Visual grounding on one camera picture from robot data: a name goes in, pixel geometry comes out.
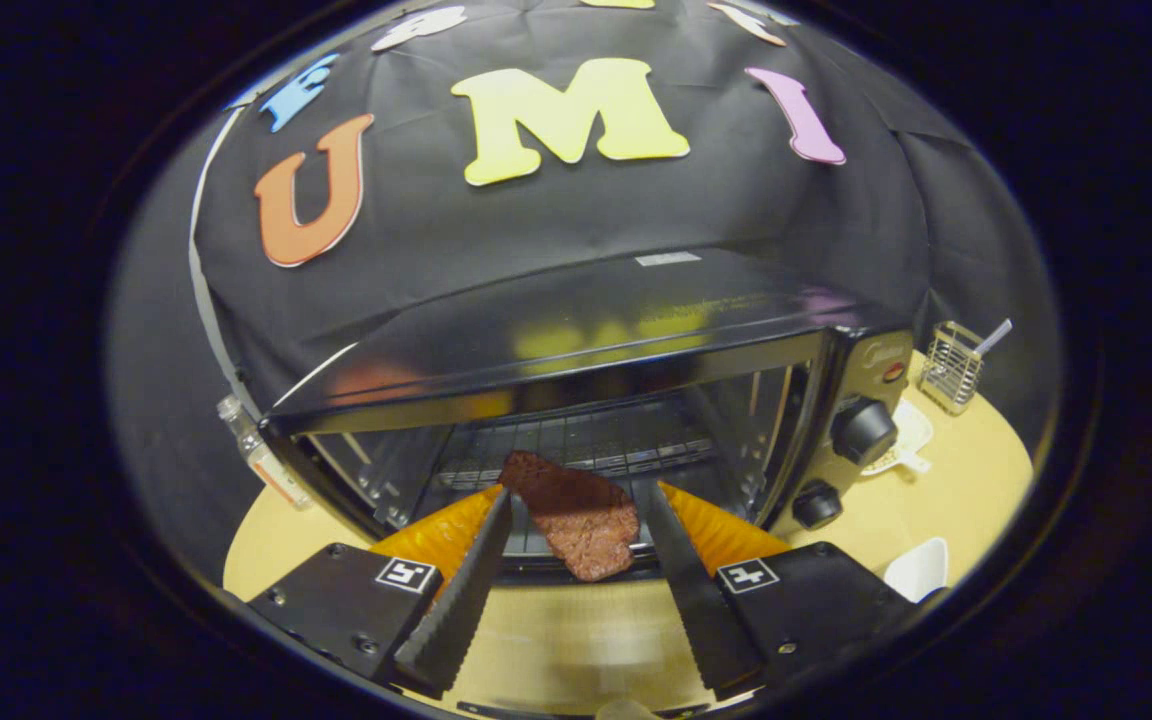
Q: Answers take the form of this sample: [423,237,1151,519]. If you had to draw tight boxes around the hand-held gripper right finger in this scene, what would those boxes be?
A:
[644,480,922,701]

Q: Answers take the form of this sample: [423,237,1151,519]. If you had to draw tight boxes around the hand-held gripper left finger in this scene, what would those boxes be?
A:
[246,485,515,698]

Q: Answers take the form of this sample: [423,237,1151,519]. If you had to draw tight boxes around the wire mesh holder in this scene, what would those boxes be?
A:
[919,321,984,415]

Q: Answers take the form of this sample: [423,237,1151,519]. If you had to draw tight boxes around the black backdrop cloth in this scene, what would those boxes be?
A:
[106,0,1067,591]

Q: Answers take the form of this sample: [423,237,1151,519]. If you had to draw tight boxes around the white rectangular dish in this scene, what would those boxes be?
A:
[883,537,950,604]

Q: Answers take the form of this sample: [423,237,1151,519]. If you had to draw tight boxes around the white divided condiment dish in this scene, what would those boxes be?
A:
[861,400,935,477]

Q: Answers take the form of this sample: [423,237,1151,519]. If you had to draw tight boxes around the clear bottle with orange label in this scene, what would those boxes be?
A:
[217,394,314,512]

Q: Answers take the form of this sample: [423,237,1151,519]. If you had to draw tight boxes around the brown meat slice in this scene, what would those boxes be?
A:
[499,450,641,583]

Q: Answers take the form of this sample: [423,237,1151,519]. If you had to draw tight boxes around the black toaster oven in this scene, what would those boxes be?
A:
[261,248,915,717]

